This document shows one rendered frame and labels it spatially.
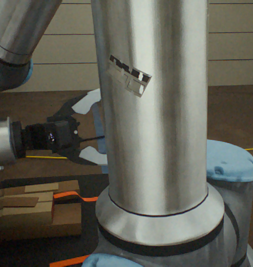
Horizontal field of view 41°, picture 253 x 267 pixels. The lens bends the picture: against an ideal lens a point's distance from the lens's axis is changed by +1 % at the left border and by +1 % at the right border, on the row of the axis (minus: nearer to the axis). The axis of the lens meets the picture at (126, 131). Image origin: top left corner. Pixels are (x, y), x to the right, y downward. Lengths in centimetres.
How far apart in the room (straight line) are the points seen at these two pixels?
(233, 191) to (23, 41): 42
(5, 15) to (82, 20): 559
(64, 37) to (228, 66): 313
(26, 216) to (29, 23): 178
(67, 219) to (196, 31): 208
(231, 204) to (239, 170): 5
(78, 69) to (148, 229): 596
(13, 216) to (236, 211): 189
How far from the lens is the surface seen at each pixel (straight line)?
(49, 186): 271
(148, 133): 31
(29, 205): 231
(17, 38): 62
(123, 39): 30
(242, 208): 53
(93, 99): 64
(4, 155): 63
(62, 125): 55
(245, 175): 52
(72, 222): 229
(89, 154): 64
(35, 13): 59
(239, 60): 695
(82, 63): 625
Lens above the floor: 141
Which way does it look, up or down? 20 degrees down
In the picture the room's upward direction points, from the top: straight up
